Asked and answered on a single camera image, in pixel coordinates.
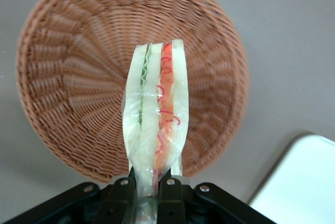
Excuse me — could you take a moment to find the round brown wicker basket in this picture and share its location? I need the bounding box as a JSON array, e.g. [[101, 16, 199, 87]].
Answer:
[[16, 0, 249, 185]]

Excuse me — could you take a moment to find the plastic-wrapped sandwich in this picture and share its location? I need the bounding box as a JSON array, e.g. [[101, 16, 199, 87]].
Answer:
[[121, 39, 189, 224]]

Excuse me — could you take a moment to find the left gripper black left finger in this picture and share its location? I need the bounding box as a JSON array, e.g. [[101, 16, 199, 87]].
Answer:
[[0, 169, 137, 224]]

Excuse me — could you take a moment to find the cream plastic tray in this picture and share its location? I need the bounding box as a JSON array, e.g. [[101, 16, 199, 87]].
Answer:
[[247, 132, 335, 224]]

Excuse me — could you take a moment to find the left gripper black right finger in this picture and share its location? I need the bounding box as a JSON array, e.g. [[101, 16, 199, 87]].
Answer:
[[158, 170, 278, 224]]

